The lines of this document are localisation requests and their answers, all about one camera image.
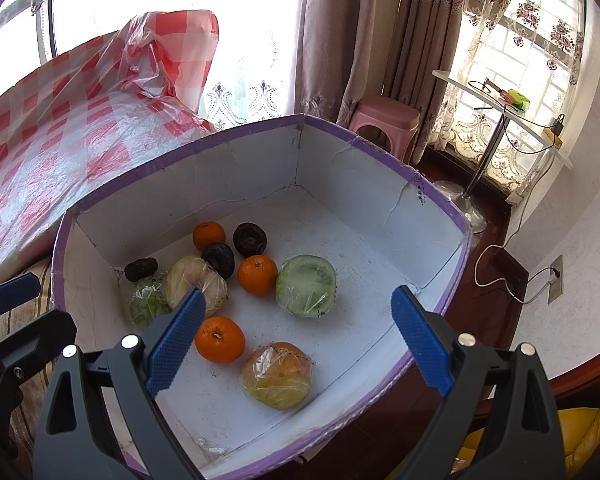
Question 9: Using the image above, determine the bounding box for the green cabbage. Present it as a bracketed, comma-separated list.
[128, 271, 171, 330]

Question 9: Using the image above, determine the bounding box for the large orange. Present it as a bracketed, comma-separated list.
[194, 316, 246, 364]

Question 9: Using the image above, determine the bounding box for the yellow fruit slice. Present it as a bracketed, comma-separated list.
[163, 256, 228, 318]

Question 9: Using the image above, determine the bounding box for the yellow-green fruit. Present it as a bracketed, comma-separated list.
[242, 341, 312, 411]

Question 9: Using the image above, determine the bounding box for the small orange tangerine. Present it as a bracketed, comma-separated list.
[192, 221, 226, 252]

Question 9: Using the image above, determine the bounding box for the small dark passion fruit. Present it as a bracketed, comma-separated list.
[233, 222, 268, 258]

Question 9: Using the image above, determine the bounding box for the green melon half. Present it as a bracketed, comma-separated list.
[275, 255, 337, 318]

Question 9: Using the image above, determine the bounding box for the striped sofa cushion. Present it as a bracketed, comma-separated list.
[0, 257, 54, 479]

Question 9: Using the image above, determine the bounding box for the yellow cushion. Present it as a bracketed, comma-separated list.
[450, 386, 600, 480]

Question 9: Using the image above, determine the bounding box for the purple cardboard box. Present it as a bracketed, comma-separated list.
[52, 116, 470, 479]

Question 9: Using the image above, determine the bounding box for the red white checkered tablecloth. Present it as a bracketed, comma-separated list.
[0, 10, 220, 283]

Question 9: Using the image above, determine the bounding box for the glass side table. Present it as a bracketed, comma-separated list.
[432, 70, 573, 234]

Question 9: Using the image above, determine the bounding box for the pink plastic stool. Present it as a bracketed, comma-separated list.
[349, 96, 419, 160]

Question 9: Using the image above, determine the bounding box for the floral lace sheer curtain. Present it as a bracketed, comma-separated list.
[451, 0, 585, 192]

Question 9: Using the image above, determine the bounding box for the brown pink curtain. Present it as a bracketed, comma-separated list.
[294, 0, 465, 165]

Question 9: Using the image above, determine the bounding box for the wall power socket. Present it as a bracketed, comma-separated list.
[547, 255, 564, 304]

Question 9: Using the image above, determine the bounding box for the white cable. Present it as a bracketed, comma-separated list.
[473, 134, 562, 306]

